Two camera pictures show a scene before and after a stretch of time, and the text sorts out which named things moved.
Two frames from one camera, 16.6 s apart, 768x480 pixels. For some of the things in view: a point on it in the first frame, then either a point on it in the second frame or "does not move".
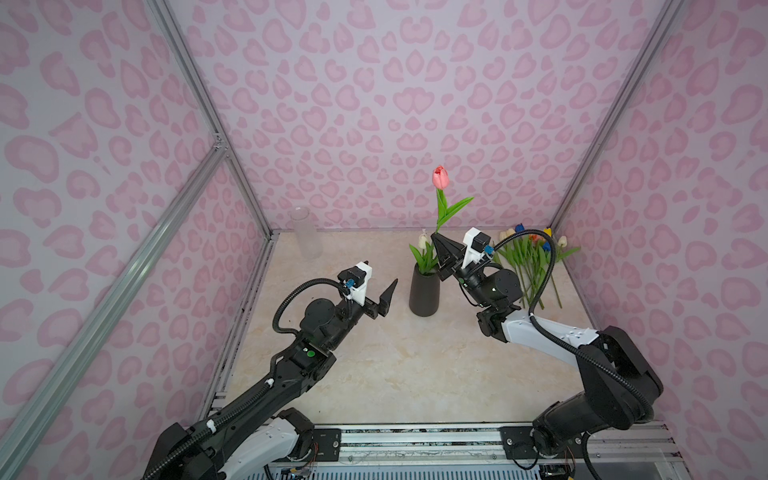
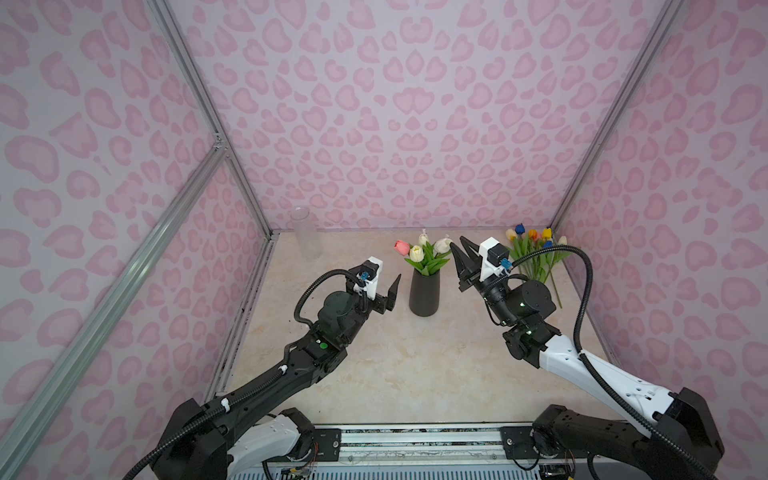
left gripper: x=370 y=310 does not move
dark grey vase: x=424 y=294 does not move
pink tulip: x=440 y=180 -> x=402 y=247
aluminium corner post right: x=666 y=19 does not move
